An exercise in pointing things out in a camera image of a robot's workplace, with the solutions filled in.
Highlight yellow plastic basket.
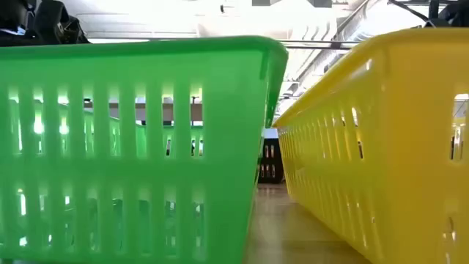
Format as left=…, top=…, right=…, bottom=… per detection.
left=273, top=27, right=469, bottom=264

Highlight black ceiling light rail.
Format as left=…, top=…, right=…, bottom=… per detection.
left=89, top=36, right=362, bottom=51

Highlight silver ventilation duct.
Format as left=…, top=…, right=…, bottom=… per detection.
left=322, top=0, right=428, bottom=74

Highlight green plastic basket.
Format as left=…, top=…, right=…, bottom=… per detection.
left=0, top=35, right=289, bottom=264

